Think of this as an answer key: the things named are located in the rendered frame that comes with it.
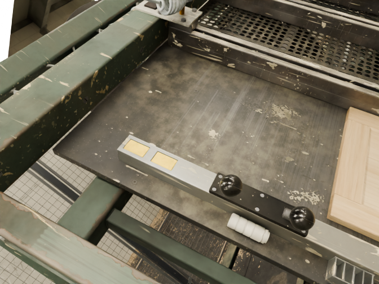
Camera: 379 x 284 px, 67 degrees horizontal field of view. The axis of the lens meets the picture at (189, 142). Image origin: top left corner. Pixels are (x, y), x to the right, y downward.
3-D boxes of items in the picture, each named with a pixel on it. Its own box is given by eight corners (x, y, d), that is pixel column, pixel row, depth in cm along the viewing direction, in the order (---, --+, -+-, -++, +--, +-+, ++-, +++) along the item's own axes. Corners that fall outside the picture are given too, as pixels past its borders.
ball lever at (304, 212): (294, 229, 55) (312, 236, 42) (275, 220, 56) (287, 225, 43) (302, 210, 56) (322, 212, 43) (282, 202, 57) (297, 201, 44)
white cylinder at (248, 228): (225, 228, 57) (263, 247, 56) (228, 222, 55) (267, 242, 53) (230, 216, 59) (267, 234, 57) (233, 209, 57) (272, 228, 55)
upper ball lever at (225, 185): (236, 202, 58) (237, 201, 45) (219, 193, 59) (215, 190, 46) (243, 184, 58) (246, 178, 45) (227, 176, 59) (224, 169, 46)
